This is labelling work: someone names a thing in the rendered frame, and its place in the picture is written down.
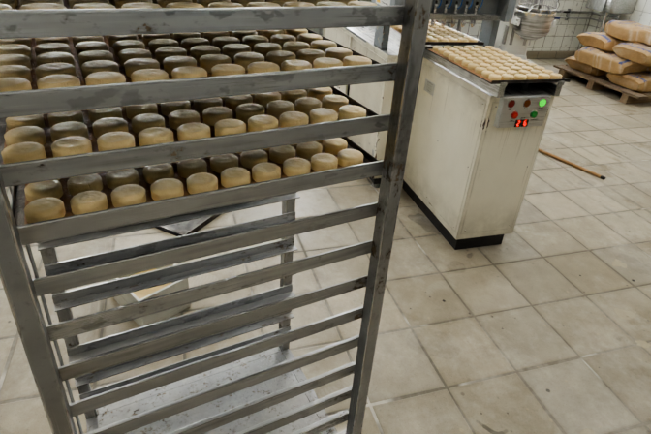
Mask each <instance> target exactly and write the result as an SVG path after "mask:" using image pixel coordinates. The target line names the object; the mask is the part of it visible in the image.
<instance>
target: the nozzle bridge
mask: <svg viewBox="0 0 651 434"><path fill-rule="evenodd" d="M456 1H458V8H459V7H460V5H461V1H462V0H452V3H451V6H450V2H451V0H449V2H448V4H449V6H450V8H449V9H448V11H447V13H446V14H443V11H444V6H445V4H446V0H442V4H441V6H440V8H438V9H437V14H433V8H434V4H435V0H433V1H432V7H431V13H430V18H429V19H448V20H482V23H481V28H480V35H479V40H480V41H482V42H484V44H483V45H482V46H483V47H485V46H492V47H494V45H495V41H496V36H497V32H498V28H499V24H500V20H501V21H504V22H512V16H513V12H514V8H515V4H516V0H483V3H482V6H481V2H482V0H474V1H473V4H472V7H471V8H470V9H469V10H468V12H467V14H466V15H464V14H463V13H464V6H465V4H466V1H469V4H468V5H469V7H470V6H471V3H472V0H463V2H462V5H461V7H460V8H459V9H458V10H457V14H456V15H455V14H454V13H453V9H454V5H455V2H456ZM477 1H479V7H480V6H481V8H480V9H479V10H478V12H477V14H476V15H474V14H473V12H474V8H475V5H476V2H477ZM371 3H375V4H377V5H378V6H405V4H406V0H371ZM440 3H441V0H438V7H439V5H440ZM469 7H468V8H469ZM389 31H390V26H376V28H375V37H374V46H375V47H377V48H379V49H380V50H388V38H389Z"/></svg>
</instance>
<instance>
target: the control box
mask: <svg viewBox="0 0 651 434"><path fill-rule="evenodd" d="M550 99H551V96H549V95H547V94H539V95H505V96H503V98H500V100H499V105H498V108H497V112H496V116H495V120H494V124H493V126H494V127H496V128H510V127H530V126H542V125H543V122H544V118H545V115H546V112H547V109H548V105H549V102H550ZM527 100H530V101H531V104H530V106H529V107H525V106H524V103H525V101H527ZM541 100H546V103H545V105H544V106H542V107H541V106H540V101H541ZM510 101H515V104H514V106H513V107H512V108H510V107H509V102H510ZM515 111H516V112H517V113H518V116H517V117H516V118H515V119H513V118H512V113H513V112H515ZM533 111H536V112H537V113H538V115H537V116H536V117H535V118H533V117H531V113H532V112H533ZM518 120H520V123H519V121H518ZM525 120H527V124H526V125H525V124H524V125H525V126H523V123H524V121H525ZM517 121H518V123H519V126H516V124H517ZM525 123H526V121H525ZM517 125H518V124H517Z"/></svg>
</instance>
